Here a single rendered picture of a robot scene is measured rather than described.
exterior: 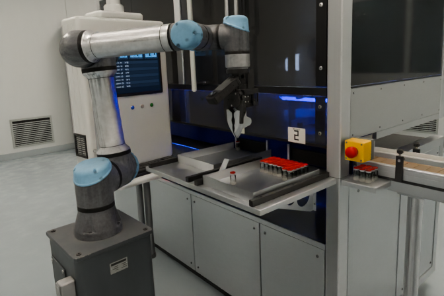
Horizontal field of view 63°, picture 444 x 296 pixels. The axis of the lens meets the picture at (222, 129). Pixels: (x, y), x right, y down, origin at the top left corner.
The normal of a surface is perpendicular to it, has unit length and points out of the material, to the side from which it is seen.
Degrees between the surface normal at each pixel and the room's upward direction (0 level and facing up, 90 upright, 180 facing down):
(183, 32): 90
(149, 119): 90
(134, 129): 90
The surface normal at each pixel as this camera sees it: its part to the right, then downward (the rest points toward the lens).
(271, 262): -0.76, 0.14
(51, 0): 0.65, 0.11
